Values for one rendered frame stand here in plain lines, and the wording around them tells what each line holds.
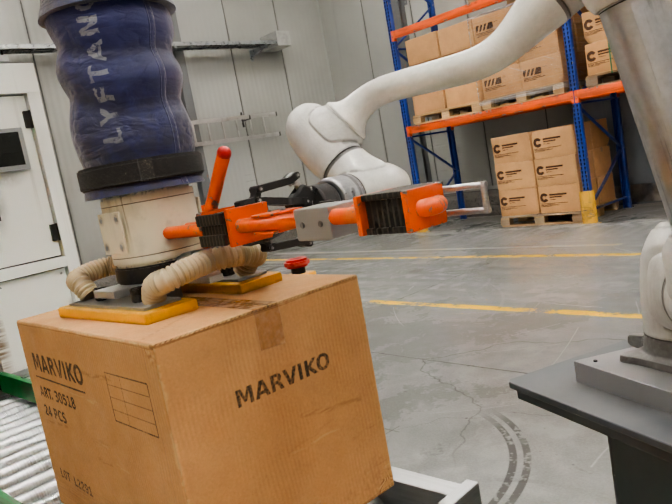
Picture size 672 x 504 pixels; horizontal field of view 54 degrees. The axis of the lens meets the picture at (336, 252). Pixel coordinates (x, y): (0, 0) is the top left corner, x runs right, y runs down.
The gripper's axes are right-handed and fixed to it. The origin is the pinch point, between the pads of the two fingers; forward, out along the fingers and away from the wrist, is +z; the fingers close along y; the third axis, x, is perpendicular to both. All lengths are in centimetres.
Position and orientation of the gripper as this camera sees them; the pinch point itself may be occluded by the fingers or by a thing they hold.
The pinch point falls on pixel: (239, 224)
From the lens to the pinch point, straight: 107.1
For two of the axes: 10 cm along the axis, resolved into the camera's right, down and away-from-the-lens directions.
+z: -6.8, 2.2, -6.9
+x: -7.1, 0.3, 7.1
